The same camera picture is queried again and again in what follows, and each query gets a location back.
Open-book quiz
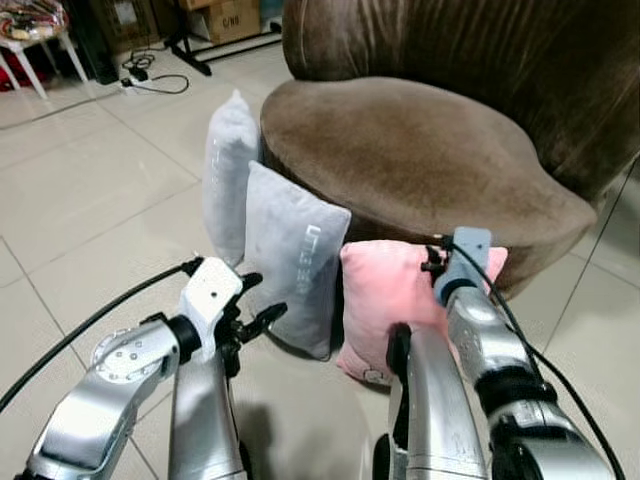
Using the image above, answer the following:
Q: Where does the pink pillow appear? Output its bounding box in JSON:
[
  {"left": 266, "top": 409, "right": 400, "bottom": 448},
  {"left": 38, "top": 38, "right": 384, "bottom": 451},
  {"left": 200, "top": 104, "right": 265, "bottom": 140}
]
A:
[{"left": 335, "top": 239, "right": 509, "bottom": 387}]

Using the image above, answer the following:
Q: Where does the grey pillow with white print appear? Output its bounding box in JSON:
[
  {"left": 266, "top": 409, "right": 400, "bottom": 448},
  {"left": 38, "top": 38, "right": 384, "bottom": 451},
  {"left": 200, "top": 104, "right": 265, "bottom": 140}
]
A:
[{"left": 243, "top": 161, "right": 354, "bottom": 362}]

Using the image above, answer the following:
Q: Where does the brown velvet round sofa chair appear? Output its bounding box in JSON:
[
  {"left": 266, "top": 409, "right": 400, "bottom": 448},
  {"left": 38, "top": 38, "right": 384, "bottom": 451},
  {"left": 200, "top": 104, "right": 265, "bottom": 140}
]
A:
[{"left": 260, "top": 0, "right": 640, "bottom": 298}]

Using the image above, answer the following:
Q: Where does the silver left robot leg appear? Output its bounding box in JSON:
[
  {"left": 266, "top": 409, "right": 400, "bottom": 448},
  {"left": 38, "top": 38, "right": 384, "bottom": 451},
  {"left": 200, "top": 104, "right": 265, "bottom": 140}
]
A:
[{"left": 168, "top": 348, "right": 253, "bottom": 480}]

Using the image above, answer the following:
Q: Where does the silver robot leg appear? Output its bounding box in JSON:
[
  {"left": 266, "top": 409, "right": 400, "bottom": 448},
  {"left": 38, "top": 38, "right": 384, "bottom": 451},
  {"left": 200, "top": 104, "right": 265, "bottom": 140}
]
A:
[
  {"left": 168, "top": 348, "right": 253, "bottom": 480},
  {"left": 372, "top": 322, "right": 491, "bottom": 480}
]

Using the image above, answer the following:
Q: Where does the silver right robot leg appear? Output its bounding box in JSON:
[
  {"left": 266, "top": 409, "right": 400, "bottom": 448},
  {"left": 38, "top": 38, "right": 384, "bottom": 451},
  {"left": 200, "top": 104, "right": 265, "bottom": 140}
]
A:
[{"left": 372, "top": 322, "right": 491, "bottom": 480}]

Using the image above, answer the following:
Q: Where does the small printed cardboard box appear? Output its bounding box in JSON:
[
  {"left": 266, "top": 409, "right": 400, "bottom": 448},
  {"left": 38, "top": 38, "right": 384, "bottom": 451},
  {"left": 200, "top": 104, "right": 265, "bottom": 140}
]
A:
[{"left": 205, "top": 0, "right": 264, "bottom": 47}]

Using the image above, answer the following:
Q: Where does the white plastic stool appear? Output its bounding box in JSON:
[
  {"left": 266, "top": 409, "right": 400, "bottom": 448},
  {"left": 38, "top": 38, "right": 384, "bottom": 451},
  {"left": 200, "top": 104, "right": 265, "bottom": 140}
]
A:
[{"left": 0, "top": 30, "right": 93, "bottom": 101}]

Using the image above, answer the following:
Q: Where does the dark labelled cardboard box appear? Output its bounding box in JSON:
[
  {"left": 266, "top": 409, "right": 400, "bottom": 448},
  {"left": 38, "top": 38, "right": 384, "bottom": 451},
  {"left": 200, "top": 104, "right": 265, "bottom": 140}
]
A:
[{"left": 95, "top": 0, "right": 162, "bottom": 53}]

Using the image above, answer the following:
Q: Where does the colourful patterned bundle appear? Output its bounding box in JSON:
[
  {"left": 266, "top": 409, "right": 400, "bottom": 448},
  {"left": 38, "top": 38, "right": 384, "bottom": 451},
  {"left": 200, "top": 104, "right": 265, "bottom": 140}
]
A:
[{"left": 0, "top": 0, "right": 71, "bottom": 47}]

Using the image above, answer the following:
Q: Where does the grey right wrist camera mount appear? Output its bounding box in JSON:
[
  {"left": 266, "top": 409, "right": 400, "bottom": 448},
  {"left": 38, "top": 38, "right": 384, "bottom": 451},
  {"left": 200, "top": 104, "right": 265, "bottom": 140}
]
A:
[{"left": 432, "top": 226, "right": 494, "bottom": 307}]

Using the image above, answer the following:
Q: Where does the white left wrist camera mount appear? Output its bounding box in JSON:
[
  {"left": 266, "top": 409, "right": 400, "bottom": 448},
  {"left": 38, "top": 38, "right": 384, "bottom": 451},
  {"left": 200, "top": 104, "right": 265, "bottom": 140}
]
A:
[{"left": 179, "top": 256, "right": 245, "bottom": 363}]

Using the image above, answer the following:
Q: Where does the black floor cable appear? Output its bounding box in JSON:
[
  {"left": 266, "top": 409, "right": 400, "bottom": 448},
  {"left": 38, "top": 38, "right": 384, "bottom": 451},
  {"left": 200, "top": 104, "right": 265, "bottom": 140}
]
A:
[{"left": 122, "top": 47, "right": 192, "bottom": 97}]

